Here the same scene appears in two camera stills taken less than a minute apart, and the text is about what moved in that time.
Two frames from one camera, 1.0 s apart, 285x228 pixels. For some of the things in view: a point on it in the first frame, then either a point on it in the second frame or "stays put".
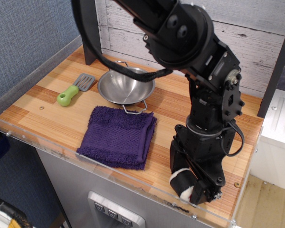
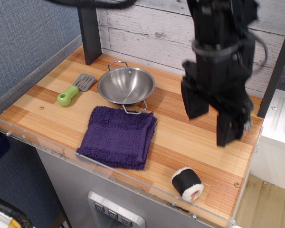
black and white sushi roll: (183, 182) stays put
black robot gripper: (204, 156) -> (218, 80)
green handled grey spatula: (83, 83) stays put
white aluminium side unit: (274, 160) stays put
